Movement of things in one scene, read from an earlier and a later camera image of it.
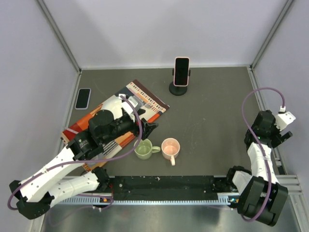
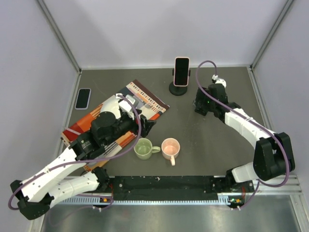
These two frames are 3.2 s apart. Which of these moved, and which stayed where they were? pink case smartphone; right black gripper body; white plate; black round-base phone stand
Moved: right black gripper body
Stayed: pink case smartphone; white plate; black round-base phone stand
